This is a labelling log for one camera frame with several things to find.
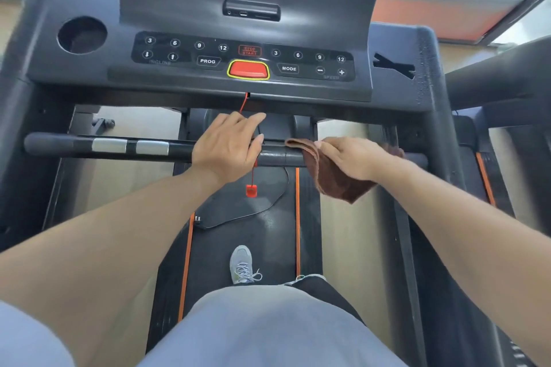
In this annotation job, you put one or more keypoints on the person's right grey shoe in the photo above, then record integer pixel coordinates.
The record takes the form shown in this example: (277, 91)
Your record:
(301, 278)

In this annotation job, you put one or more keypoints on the person's right hand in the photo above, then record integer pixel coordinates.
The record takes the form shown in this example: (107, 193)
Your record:
(361, 158)

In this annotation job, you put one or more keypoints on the black window frame post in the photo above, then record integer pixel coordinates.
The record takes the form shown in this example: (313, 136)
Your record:
(516, 14)

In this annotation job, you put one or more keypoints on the person's left hand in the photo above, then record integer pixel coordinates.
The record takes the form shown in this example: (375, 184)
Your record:
(228, 151)

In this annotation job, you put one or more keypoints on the person's grey shirt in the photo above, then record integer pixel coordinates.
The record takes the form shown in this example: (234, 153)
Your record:
(267, 328)

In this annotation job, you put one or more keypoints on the person's left grey shoe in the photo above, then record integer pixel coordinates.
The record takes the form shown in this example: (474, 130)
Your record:
(241, 263)

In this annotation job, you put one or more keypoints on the person's grey shoe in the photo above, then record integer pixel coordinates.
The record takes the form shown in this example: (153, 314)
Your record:
(241, 263)
(301, 278)

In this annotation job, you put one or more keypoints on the person's left forearm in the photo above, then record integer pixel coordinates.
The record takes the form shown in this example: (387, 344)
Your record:
(94, 250)

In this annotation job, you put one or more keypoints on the person's right forearm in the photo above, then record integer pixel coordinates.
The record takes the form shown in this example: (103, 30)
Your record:
(482, 233)

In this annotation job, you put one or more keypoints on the brown microfibre cloth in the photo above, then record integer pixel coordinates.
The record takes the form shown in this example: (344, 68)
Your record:
(331, 182)

